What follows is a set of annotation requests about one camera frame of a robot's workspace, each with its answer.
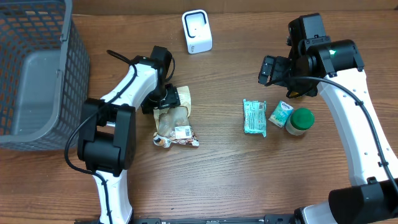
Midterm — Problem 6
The teal tissue pack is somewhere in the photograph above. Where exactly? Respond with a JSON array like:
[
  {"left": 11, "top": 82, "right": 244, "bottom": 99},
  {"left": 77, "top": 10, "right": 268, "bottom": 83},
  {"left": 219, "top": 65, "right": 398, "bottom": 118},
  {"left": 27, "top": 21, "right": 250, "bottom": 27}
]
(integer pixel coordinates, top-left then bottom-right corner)
[{"left": 269, "top": 101, "right": 294, "bottom": 128}]

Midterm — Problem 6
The white barcode scanner stand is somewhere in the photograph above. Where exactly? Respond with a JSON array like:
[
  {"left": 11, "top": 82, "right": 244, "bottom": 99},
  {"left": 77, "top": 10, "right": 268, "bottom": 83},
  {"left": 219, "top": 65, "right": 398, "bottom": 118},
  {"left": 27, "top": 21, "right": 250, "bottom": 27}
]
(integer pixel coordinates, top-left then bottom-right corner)
[{"left": 182, "top": 9, "right": 213, "bottom": 54}]

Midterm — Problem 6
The dark grey plastic basket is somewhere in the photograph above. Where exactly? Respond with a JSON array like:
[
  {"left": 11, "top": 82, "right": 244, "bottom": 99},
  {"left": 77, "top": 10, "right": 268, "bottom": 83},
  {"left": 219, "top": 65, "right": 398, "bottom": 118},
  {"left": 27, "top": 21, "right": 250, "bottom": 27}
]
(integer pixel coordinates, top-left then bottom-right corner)
[{"left": 1, "top": 0, "right": 90, "bottom": 151}]

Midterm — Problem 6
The teal snack packet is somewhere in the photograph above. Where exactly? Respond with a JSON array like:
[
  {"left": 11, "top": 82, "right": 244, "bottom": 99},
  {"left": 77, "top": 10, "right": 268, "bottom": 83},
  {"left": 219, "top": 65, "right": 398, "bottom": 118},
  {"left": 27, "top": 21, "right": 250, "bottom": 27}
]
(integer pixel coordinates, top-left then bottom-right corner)
[{"left": 243, "top": 99, "right": 267, "bottom": 138}]

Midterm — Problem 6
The brown snack bag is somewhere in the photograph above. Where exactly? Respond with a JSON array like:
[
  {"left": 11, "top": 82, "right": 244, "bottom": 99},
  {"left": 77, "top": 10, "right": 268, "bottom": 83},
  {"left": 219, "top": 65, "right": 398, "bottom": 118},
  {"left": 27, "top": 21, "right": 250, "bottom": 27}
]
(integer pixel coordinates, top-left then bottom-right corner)
[{"left": 153, "top": 86, "right": 200, "bottom": 148}]

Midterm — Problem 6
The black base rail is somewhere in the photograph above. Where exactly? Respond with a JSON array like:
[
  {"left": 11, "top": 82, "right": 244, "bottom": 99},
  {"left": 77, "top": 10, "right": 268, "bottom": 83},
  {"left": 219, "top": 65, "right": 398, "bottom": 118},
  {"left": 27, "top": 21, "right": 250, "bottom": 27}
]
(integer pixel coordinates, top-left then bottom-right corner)
[{"left": 74, "top": 211, "right": 312, "bottom": 224}]

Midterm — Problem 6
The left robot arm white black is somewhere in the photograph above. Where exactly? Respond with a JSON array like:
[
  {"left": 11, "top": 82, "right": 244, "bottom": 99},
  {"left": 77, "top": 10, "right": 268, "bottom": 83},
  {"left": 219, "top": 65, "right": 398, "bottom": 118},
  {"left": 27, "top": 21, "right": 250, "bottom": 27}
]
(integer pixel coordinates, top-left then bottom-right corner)
[{"left": 77, "top": 46, "right": 180, "bottom": 223}]

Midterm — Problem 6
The green lid jar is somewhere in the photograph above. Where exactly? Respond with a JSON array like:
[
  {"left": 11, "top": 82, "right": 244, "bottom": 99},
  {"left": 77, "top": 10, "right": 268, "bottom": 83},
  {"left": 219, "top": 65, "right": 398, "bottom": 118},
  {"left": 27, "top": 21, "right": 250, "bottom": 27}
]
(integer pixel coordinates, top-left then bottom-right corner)
[{"left": 285, "top": 108, "right": 315, "bottom": 136}]

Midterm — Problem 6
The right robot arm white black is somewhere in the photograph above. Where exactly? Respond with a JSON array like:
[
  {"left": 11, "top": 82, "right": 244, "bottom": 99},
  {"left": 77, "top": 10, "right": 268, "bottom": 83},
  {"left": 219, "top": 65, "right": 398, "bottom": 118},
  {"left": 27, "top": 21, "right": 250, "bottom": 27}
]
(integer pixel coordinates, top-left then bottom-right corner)
[{"left": 258, "top": 13, "right": 397, "bottom": 224}]

